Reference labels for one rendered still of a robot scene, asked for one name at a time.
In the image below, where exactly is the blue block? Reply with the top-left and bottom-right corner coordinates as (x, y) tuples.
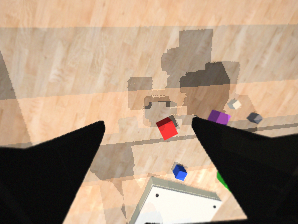
(173, 164), (188, 181)

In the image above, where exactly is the red block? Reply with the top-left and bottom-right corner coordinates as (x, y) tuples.
(156, 117), (178, 140)

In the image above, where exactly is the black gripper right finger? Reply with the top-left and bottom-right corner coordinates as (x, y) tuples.
(192, 117), (298, 219)

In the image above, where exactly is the purple faceted block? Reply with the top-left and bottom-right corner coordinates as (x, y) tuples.
(207, 110), (231, 125)

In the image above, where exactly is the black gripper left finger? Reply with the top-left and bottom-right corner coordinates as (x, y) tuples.
(0, 121), (105, 224)

